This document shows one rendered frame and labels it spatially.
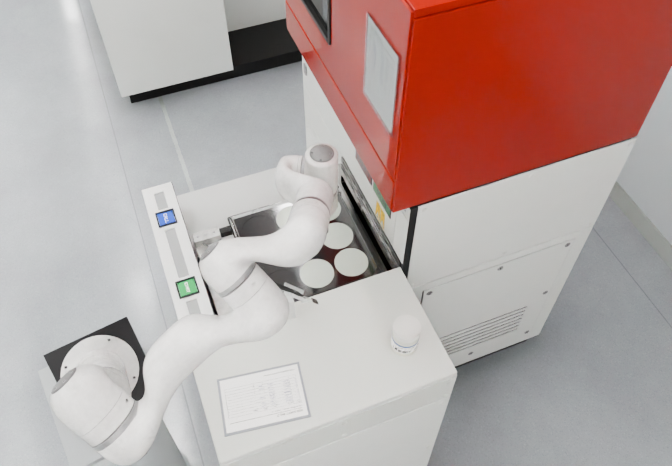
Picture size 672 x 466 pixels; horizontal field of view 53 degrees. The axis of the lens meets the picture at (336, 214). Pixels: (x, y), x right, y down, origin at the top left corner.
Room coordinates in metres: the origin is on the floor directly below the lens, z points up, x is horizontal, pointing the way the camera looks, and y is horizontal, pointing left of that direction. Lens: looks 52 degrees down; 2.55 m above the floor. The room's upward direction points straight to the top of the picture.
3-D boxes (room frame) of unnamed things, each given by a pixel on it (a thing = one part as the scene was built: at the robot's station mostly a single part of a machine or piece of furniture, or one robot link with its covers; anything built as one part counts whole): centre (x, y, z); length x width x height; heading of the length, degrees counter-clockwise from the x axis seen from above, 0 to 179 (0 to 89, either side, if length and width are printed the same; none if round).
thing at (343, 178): (1.27, -0.10, 0.89); 0.44 x 0.02 x 0.10; 22
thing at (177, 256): (1.10, 0.46, 0.89); 0.55 x 0.09 x 0.14; 22
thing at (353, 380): (0.78, 0.04, 0.89); 0.62 x 0.35 x 0.14; 112
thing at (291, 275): (1.18, 0.09, 0.90); 0.34 x 0.34 x 0.01; 22
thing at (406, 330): (0.81, -0.18, 1.01); 0.07 x 0.07 x 0.10
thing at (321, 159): (1.16, 0.04, 1.25); 0.09 x 0.08 x 0.13; 85
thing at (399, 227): (1.44, -0.04, 1.02); 0.82 x 0.03 x 0.40; 22
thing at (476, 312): (1.56, -0.36, 0.41); 0.82 x 0.71 x 0.82; 22
